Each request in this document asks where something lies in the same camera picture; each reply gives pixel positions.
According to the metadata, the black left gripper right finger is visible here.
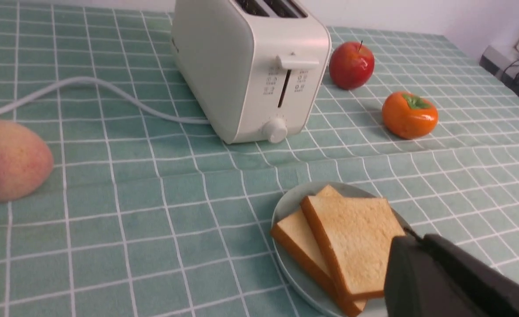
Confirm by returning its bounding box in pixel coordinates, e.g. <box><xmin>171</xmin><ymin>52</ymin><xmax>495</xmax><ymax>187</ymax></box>
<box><xmin>423</xmin><ymin>233</ymin><xmax>519</xmax><ymax>317</ymax></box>

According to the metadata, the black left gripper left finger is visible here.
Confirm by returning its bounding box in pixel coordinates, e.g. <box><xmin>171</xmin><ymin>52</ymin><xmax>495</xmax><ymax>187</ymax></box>
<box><xmin>384</xmin><ymin>228</ymin><xmax>484</xmax><ymax>317</ymax></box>

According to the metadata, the toast slice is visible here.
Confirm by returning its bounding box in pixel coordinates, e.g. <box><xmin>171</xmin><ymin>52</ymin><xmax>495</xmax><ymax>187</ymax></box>
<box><xmin>300</xmin><ymin>196</ymin><xmax>405</xmax><ymax>300</ymax></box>
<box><xmin>271</xmin><ymin>182</ymin><xmax>367</xmax><ymax>317</ymax></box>

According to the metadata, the orange persimmon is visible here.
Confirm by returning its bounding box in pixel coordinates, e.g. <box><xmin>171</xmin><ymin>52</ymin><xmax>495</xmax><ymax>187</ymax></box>
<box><xmin>381</xmin><ymin>92</ymin><xmax>439</xmax><ymax>139</ymax></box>

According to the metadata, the red apple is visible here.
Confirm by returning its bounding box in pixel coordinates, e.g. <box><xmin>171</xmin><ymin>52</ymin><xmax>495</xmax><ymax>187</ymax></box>
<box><xmin>328</xmin><ymin>41</ymin><xmax>375</xmax><ymax>90</ymax></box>

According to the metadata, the white toaster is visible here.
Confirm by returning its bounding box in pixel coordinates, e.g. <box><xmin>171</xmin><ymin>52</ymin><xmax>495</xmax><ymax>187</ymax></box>
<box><xmin>170</xmin><ymin>0</ymin><xmax>332</xmax><ymax>144</ymax></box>

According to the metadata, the green checkered tablecloth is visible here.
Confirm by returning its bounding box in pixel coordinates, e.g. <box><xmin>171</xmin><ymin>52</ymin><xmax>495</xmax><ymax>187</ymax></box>
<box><xmin>0</xmin><ymin>0</ymin><xmax>519</xmax><ymax>317</ymax></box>

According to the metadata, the pink yellow mango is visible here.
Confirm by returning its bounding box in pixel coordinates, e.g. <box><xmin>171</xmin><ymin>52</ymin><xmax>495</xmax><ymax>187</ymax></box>
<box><xmin>0</xmin><ymin>120</ymin><xmax>54</xmax><ymax>203</ymax></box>

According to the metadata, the white toaster power cable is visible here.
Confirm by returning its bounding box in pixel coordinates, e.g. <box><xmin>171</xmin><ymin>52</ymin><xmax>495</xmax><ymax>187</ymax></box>
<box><xmin>0</xmin><ymin>77</ymin><xmax>210</xmax><ymax>125</ymax></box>

